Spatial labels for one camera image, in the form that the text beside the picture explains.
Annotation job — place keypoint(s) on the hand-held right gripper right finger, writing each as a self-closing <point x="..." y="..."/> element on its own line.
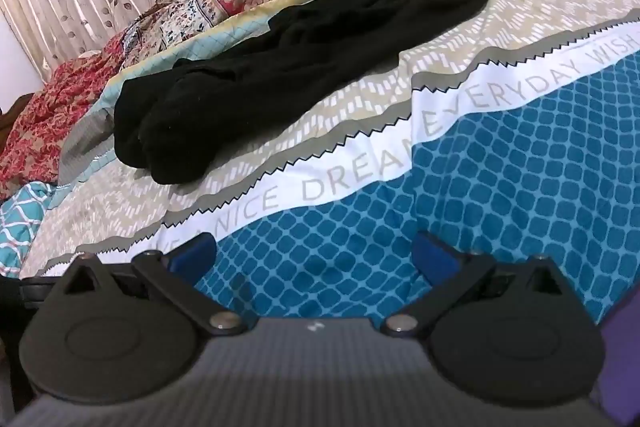
<point x="434" y="257"/>

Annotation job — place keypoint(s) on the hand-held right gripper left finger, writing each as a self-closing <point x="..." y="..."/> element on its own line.
<point x="194" y="253"/>

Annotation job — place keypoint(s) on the black pants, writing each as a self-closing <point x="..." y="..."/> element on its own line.
<point x="280" y="57"/>

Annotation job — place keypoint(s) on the striped teal patterned bedspread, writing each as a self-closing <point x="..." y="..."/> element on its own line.
<point x="450" y="147"/>

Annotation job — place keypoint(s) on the teal lattice pillow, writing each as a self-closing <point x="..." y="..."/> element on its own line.
<point x="22" y="222"/>

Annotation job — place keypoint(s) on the purple cloth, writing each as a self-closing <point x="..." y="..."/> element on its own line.
<point x="622" y="367"/>

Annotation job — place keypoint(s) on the carved wooden headboard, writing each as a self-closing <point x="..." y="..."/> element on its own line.
<point x="9" y="117"/>

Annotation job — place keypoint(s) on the floral patchwork quilt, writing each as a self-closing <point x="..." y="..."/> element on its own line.
<point x="210" y="2"/>

